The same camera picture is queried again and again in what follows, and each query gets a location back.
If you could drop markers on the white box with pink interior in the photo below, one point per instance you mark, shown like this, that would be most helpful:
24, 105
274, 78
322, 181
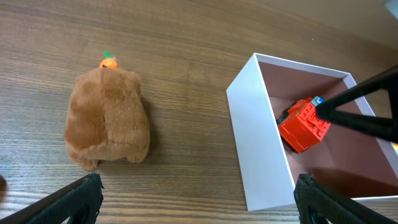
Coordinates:
360, 166

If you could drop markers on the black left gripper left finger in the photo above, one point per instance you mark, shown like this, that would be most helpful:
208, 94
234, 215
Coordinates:
76, 203

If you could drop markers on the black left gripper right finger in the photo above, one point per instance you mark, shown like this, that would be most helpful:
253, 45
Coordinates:
317, 203

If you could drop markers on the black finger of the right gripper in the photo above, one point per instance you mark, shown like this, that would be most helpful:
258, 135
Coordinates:
383, 128

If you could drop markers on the brown plush toy with carrot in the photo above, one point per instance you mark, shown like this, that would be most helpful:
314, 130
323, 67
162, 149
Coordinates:
106, 119

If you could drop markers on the red toy truck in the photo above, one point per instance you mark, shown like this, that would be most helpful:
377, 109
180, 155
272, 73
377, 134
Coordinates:
299, 125

